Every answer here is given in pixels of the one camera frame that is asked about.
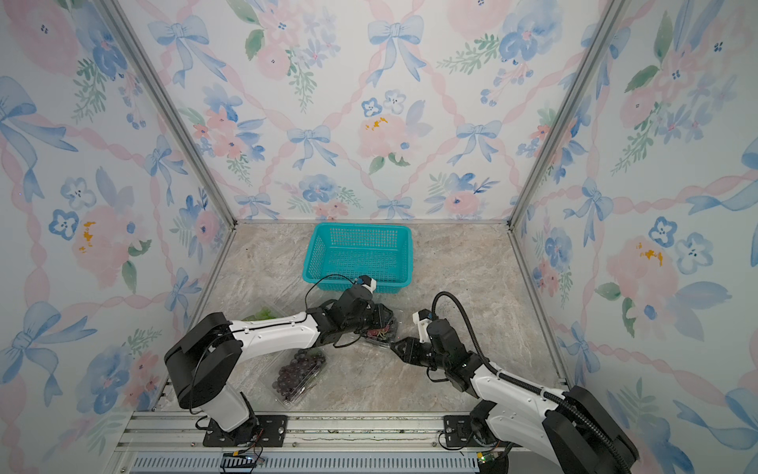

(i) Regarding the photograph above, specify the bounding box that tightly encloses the black corrugated cable conduit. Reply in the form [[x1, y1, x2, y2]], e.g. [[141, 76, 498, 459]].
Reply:
[[430, 290, 635, 474]]

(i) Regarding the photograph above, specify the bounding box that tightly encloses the red grape bunch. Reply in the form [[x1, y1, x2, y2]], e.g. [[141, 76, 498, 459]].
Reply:
[[366, 322, 397, 344]]

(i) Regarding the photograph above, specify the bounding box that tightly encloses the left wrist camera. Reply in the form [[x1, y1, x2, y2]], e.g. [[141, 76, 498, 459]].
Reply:
[[355, 275, 378, 293]]

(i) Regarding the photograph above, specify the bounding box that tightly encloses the teal plastic basket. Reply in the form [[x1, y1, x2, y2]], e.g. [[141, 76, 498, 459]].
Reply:
[[302, 222, 414, 294]]

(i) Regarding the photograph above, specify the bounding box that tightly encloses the clear plastic clamshell container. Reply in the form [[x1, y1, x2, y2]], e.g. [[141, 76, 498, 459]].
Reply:
[[240, 298, 284, 322]]

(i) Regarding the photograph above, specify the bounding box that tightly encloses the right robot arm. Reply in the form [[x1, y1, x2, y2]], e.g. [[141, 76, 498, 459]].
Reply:
[[391, 319, 640, 473]]

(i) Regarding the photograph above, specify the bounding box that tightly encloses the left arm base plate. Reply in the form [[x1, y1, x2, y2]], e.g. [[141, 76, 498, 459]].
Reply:
[[203, 415, 289, 448]]

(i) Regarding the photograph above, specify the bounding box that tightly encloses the green grape bunch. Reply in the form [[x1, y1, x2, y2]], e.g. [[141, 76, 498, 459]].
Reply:
[[245, 306, 278, 321]]

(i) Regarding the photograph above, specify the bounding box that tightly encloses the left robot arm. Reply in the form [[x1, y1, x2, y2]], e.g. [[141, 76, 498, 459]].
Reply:
[[164, 284, 394, 433]]

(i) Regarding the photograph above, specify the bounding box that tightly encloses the dark purple grape bunch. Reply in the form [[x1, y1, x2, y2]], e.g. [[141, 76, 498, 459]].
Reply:
[[276, 348, 328, 401]]

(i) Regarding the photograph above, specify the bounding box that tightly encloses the aluminium front rail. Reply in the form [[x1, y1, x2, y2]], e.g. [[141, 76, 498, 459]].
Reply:
[[105, 412, 560, 473]]

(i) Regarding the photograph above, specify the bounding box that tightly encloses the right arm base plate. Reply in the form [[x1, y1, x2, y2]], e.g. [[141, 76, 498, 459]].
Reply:
[[439, 415, 505, 450]]

